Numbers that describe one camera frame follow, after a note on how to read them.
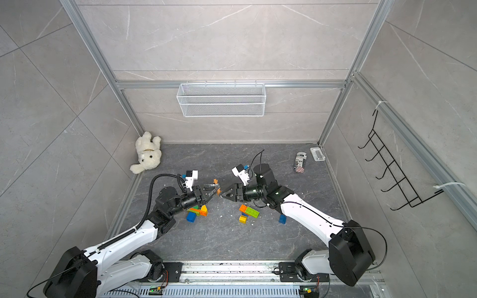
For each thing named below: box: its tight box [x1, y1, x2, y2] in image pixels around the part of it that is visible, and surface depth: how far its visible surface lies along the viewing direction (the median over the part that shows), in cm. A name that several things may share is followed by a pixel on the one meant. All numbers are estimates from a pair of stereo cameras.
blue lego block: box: [186, 211, 197, 223], surface depth 89 cm
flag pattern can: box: [293, 151, 308, 174], surface depth 109 cm
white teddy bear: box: [129, 130, 163, 175], surface depth 106 cm
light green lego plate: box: [245, 206, 261, 219], surface depth 87 cm
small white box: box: [309, 146, 326, 162], surface depth 116 cm
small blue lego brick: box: [278, 214, 287, 225], surface depth 89 cm
